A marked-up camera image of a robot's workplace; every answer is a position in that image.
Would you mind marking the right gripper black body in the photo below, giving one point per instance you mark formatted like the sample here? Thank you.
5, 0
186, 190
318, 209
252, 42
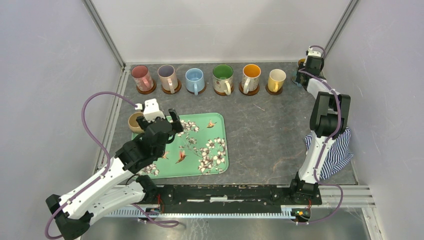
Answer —
300, 74

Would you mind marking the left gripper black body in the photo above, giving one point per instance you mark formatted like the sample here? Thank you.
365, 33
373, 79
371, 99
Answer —
143, 122

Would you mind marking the blue orange-interior mug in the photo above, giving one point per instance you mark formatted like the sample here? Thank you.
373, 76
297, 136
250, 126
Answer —
300, 64

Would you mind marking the beige mug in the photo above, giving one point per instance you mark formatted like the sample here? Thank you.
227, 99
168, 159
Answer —
133, 124

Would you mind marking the cream yellow-handled mug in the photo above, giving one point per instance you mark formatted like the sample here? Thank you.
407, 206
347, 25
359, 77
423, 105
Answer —
276, 79

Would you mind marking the dark wooden coaster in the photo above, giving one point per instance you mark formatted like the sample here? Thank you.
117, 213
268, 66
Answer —
273, 93

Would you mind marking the purple interior mug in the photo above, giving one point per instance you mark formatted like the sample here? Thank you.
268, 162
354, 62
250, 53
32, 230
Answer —
168, 77

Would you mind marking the light blue mug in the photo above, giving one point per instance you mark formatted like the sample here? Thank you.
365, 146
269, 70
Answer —
194, 79

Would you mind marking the pink mug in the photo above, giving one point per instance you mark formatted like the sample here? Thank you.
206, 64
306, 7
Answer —
142, 77

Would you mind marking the orange interior mug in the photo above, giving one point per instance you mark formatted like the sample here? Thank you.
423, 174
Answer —
251, 77

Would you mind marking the green interior floral mug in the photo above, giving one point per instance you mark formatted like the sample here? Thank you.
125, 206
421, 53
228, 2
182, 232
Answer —
222, 77

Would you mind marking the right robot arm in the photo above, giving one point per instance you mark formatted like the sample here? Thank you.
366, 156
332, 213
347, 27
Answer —
328, 120

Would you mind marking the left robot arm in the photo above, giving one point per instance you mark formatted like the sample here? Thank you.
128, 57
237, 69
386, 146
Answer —
118, 184

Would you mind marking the green floral tray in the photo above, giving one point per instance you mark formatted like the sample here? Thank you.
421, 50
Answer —
201, 149

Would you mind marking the blue striped cloth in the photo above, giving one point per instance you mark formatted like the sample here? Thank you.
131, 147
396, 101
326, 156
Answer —
338, 156

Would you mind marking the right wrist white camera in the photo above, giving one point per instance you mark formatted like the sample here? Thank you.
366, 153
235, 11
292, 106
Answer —
313, 53

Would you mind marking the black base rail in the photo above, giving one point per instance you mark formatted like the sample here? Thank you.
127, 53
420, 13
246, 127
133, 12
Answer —
227, 199

